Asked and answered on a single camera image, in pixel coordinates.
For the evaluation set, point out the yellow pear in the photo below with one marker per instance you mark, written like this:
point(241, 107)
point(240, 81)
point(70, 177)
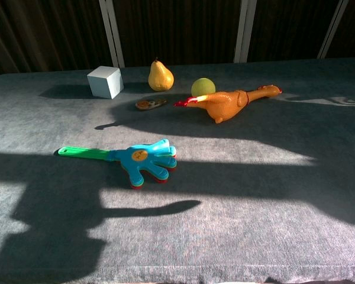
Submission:
point(160, 78)

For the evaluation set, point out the white frame post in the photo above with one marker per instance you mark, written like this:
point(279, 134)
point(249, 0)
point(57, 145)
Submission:
point(332, 29)
point(244, 29)
point(112, 35)

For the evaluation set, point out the grey table cloth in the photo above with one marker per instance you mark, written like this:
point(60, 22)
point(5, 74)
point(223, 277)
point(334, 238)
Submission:
point(225, 207)

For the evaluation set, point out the blue green hand clapper toy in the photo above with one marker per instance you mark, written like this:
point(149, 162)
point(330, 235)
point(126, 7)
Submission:
point(149, 161)

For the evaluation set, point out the white cube block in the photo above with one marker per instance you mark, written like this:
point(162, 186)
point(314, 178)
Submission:
point(102, 83)

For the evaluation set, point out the yellow-green ball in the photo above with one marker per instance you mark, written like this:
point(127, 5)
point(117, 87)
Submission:
point(202, 86)

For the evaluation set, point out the orange rubber chicken toy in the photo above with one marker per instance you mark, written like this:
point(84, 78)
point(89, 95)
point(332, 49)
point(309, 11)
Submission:
point(225, 103)

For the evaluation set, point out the dark brown curtain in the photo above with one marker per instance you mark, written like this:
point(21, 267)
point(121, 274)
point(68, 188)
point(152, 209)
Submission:
point(177, 26)

